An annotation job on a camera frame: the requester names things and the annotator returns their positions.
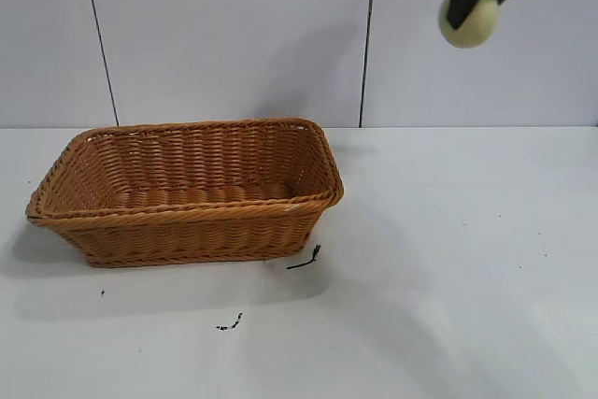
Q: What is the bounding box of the short black scrap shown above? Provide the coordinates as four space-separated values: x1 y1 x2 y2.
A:
215 312 244 332

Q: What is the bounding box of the pale yellow round pastry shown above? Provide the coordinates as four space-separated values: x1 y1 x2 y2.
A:
437 0 502 50

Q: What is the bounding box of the brown woven wicker basket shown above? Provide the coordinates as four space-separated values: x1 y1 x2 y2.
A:
25 117 347 270

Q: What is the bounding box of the long black scrap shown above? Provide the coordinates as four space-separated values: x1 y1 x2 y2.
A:
286 244 322 272

